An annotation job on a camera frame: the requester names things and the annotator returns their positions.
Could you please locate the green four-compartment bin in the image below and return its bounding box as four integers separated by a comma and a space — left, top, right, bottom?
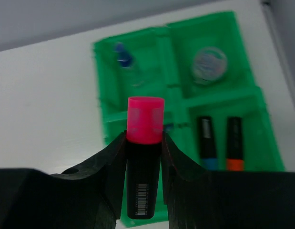
91, 10, 286, 227

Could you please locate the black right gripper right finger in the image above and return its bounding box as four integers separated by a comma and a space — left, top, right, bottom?
161, 133, 295, 229

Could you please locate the small clear spray bottle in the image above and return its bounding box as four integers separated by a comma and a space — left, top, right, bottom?
113, 42, 145, 87

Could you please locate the pink highlighter marker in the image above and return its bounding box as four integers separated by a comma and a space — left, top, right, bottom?
125, 97, 164, 219

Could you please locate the blue highlighter marker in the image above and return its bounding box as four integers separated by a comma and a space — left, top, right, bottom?
197, 116, 219, 170

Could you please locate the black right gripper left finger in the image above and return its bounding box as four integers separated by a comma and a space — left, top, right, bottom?
0, 133, 126, 229

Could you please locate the blue gel pen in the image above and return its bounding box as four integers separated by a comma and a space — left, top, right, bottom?
163, 123, 188, 133

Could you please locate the orange highlighter marker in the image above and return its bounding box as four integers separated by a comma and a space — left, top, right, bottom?
226, 117, 244, 171

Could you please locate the clear paper clip jar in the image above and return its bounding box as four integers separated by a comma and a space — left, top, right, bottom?
191, 46, 228, 85

